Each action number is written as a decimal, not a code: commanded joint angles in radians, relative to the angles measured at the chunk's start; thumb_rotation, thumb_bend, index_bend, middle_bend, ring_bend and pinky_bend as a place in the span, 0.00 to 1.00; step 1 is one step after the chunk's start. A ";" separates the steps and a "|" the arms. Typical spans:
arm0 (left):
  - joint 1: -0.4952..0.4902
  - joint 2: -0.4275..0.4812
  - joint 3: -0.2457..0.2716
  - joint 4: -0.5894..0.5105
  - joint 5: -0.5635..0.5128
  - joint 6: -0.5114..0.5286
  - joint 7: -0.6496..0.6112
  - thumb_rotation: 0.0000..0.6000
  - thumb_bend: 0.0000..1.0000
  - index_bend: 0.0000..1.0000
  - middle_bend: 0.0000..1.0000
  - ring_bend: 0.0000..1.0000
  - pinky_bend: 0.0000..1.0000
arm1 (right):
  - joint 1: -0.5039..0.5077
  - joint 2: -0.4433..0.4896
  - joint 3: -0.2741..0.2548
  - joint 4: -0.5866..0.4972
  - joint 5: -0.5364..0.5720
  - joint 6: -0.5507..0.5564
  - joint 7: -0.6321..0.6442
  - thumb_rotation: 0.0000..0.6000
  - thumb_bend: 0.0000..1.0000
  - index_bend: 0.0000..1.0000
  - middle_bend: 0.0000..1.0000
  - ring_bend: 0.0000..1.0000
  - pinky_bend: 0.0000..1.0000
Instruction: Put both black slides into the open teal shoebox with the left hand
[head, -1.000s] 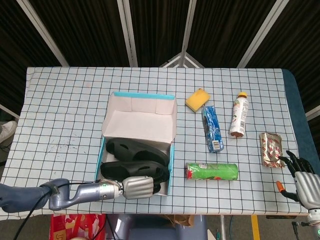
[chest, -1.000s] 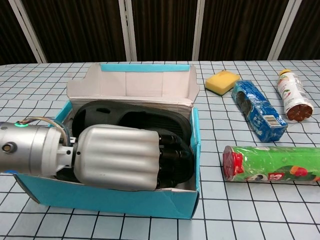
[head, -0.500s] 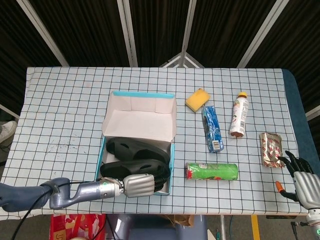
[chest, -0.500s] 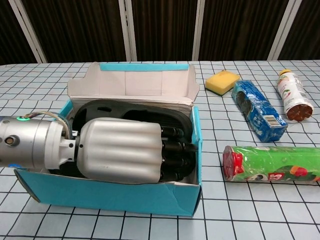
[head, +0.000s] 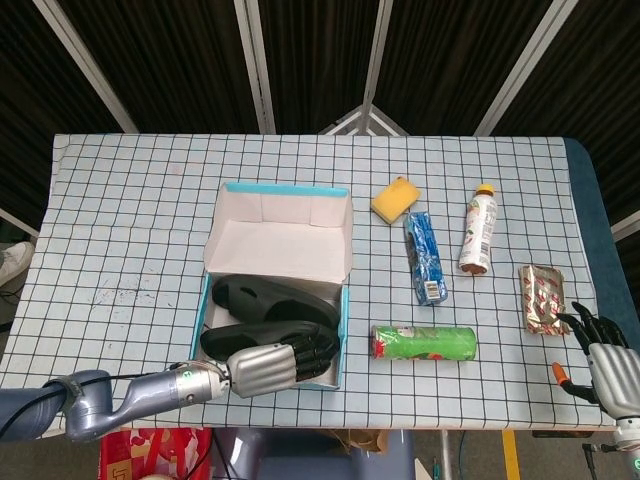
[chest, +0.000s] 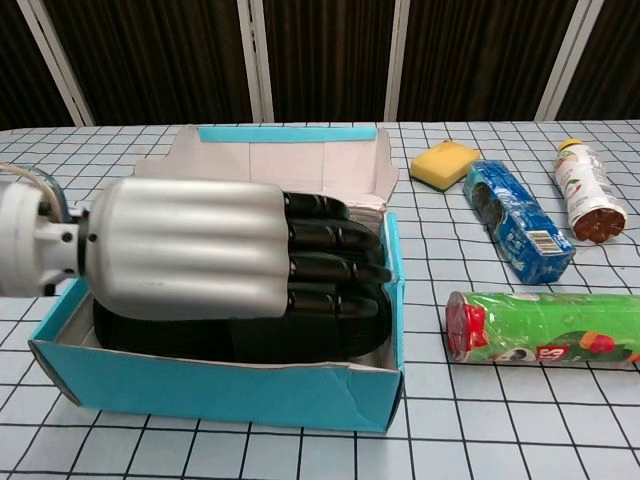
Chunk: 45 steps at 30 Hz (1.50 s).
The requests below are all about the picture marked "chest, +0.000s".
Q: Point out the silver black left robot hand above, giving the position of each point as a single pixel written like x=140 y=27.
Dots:
x=190 y=250

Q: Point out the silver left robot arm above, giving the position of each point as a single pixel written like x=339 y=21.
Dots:
x=25 y=240

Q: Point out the light blue shoe box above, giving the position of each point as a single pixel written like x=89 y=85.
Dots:
x=200 y=395

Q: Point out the dark brown screen panel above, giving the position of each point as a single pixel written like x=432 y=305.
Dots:
x=160 y=60
x=480 y=60
x=330 y=60
x=615 y=65
x=20 y=75

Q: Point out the yellow green scrub sponge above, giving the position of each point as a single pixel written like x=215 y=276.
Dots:
x=440 y=165

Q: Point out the blue cookie package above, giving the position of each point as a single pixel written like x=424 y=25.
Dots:
x=520 y=235

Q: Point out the blue checked tablecloth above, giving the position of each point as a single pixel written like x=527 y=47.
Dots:
x=500 y=425

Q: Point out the green chips can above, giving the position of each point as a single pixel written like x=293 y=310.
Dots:
x=540 y=325

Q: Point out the yellow capped drink bottle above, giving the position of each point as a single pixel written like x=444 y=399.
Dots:
x=582 y=190

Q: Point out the white screen frame post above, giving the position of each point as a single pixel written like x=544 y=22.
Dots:
x=399 y=60
x=57 y=62
x=256 y=60
x=565 y=60

